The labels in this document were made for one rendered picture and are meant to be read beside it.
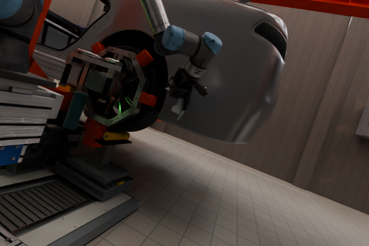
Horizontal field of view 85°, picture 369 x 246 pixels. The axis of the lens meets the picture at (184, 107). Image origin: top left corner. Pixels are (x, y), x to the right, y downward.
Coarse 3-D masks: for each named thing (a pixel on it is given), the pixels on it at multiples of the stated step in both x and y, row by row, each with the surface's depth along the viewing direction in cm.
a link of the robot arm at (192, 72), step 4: (188, 60) 73; (188, 64) 73; (192, 64) 72; (188, 68) 73; (192, 68) 72; (196, 68) 72; (188, 72) 74; (192, 72) 73; (196, 72) 73; (200, 72) 73; (192, 76) 75; (196, 76) 74; (200, 76) 76
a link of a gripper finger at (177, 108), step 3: (180, 99) 81; (180, 102) 81; (183, 102) 81; (174, 105) 81; (177, 105) 81; (180, 105) 82; (171, 108) 80; (174, 108) 81; (177, 108) 81; (180, 108) 82; (174, 111) 81; (177, 111) 82; (180, 111) 82; (183, 111) 82; (180, 114) 82; (177, 117) 84; (180, 117) 83
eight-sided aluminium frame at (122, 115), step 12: (108, 48) 146; (132, 60) 139; (84, 72) 152; (144, 72) 140; (84, 84) 152; (144, 84) 134; (84, 108) 148; (132, 108) 134; (96, 120) 143; (108, 120) 139; (120, 120) 138
